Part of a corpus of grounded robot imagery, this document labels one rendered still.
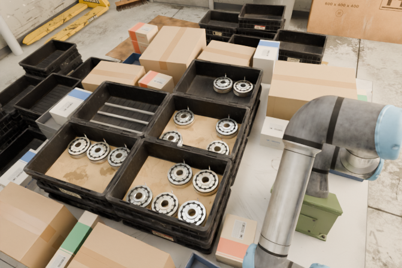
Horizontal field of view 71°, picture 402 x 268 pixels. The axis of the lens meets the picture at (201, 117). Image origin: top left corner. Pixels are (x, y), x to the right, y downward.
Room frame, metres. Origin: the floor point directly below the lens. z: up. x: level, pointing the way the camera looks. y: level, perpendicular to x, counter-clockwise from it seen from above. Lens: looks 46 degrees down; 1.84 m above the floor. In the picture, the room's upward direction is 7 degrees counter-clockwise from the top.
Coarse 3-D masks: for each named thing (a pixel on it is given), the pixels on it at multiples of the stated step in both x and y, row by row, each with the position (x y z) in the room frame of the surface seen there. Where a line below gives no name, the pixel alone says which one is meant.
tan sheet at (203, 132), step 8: (200, 120) 0.96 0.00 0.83; (208, 120) 0.96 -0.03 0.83; (216, 120) 0.95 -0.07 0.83; (168, 128) 0.94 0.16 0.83; (176, 128) 0.93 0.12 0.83; (192, 128) 0.92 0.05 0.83; (200, 128) 0.91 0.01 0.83; (208, 128) 0.91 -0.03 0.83; (160, 136) 0.89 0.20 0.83; (184, 136) 0.87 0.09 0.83; (192, 136) 0.86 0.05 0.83; (200, 136) 0.86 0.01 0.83; (208, 136) 0.85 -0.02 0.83; (216, 136) 0.85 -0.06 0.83; (192, 144) 0.82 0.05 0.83; (200, 144) 0.81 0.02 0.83; (232, 144) 0.79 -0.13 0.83
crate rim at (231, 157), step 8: (184, 96) 1.04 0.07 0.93; (192, 96) 1.03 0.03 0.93; (224, 104) 0.95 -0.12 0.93; (232, 104) 0.95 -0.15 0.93; (160, 112) 0.95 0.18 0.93; (248, 112) 0.88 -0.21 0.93; (152, 128) 0.86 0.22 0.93; (240, 128) 0.79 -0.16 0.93; (152, 136) 0.81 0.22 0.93; (240, 136) 0.75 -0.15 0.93; (176, 144) 0.75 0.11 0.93; (184, 144) 0.74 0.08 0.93; (208, 152) 0.69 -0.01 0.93; (216, 152) 0.68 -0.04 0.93; (232, 152) 0.67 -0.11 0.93; (232, 160) 0.65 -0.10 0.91
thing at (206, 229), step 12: (168, 144) 0.75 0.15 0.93; (132, 156) 0.72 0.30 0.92; (216, 156) 0.66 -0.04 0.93; (228, 168) 0.60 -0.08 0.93; (108, 192) 0.56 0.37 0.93; (120, 204) 0.51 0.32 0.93; (132, 204) 0.50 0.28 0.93; (216, 204) 0.46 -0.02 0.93; (156, 216) 0.45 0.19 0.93; (168, 216) 0.44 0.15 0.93; (192, 228) 0.39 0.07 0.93; (204, 228) 0.39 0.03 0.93
